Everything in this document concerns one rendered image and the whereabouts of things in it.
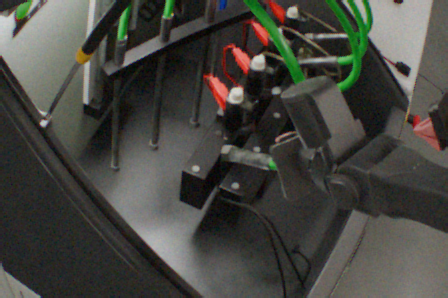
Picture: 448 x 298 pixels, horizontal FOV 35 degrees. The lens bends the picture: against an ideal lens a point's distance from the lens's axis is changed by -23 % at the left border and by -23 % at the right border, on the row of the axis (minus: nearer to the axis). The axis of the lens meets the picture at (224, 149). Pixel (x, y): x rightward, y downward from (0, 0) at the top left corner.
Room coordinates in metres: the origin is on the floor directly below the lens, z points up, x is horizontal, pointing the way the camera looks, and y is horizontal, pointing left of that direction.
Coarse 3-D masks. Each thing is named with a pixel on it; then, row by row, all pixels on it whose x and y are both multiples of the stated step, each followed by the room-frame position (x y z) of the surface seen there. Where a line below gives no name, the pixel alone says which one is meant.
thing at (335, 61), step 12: (216, 0) 1.04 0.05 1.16; (348, 0) 0.96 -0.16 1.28; (360, 12) 0.96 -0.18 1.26; (360, 24) 0.95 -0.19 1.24; (360, 36) 0.96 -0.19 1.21; (360, 48) 0.95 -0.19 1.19; (300, 60) 0.99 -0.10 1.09; (312, 60) 0.98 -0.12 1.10; (324, 60) 0.97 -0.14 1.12; (336, 60) 0.96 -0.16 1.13; (348, 60) 0.96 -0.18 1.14
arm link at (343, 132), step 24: (288, 96) 0.60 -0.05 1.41; (312, 96) 0.58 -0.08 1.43; (336, 96) 0.59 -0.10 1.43; (312, 120) 0.58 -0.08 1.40; (336, 120) 0.57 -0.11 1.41; (360, 120) 0.58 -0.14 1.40; (312, 144) 0.57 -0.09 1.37; (336, 144) 0.55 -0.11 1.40; (360, 144) 0.57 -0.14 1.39; (336, 168) 0.54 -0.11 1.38; (336, 192) 0.50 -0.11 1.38; (360, 192) 0.49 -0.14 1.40
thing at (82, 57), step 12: (120, 0) 0.54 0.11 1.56; (132, 0) 0.54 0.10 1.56; (108, 12) 0.55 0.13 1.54; (120, 12) 0.55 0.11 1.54; (96, 24) 0.56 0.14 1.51; (108, 24) 0.55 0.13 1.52; (96, 36) 0.55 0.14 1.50; (84, 48) 0.56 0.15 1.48; (96, 48) 0.56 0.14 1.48; (84, 60) 0.56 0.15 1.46; (72, 72) 0.57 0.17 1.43; (60, 96) 0.58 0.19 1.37; (48, 120) 0.60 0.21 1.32
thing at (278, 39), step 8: (248, 0) 0.75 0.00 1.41; (256, 0) 0.75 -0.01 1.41; (128, 8) 0.91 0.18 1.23; (256, 8) 0.74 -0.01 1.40; (128, 16) 0.91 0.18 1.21; (256, 16) 0.73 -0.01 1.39; (264, 16) 0.73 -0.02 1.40; (120, 24) 0.91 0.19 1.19; (264, 24) 0.72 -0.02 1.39; (272, 24) 0.72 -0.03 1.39; (120, 32) 0.91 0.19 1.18; (272, 32) 0.72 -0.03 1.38; (280, 32) 0.72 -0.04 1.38; (120, 40) 0.91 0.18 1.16; (280, 40) 0.71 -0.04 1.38; (280, 48) 0.71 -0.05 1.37; (288, 48) 0.71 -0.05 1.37; (288, 56) 0.70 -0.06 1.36; (288, 64) 0.70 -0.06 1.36; (296, 64) 0.70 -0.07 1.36; (296, 72) 0.69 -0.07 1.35; (296, 80) 0.69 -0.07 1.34; (304, 80) 0.69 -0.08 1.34; (272, 168) 0.69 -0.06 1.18
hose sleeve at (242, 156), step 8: (232, 152) 0.74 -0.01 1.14; (240, 152) 0.73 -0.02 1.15; (248, 152) 0.73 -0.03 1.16; (256, 152) 0.72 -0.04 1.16; (232, 160) 0.73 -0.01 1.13; (240, 160) 0.72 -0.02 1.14; (248, 160) 0.71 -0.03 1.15; (256, 160) 0.71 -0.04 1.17; (264, 160) 0.70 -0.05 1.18; (264, 168) 0.70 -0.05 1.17
